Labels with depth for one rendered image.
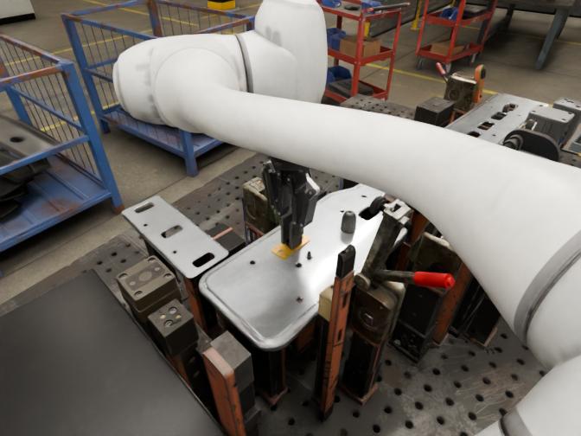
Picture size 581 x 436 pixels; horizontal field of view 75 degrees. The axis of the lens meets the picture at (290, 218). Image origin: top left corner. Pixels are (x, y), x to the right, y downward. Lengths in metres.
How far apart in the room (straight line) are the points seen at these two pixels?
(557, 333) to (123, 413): 0.52
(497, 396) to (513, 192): 0.84
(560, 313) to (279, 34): 0.44
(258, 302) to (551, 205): 0.55
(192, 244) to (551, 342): 0.70
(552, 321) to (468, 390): 0.82
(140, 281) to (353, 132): 0.48
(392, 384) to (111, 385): 0.61
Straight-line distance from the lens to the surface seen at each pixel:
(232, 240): 0.84
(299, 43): 0.54
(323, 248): 0.78
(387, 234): 0.56
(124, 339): 0.66
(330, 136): 0.32
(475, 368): 1.06
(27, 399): 0.67
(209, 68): 0.48
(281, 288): 0.71
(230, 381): 0.41
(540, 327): 0.21
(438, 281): 0.57
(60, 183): 2.86
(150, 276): 0.69
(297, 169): 0.64
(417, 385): 0.99
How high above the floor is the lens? 1.55
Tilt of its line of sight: 40 degrees down
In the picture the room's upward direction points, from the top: straight up
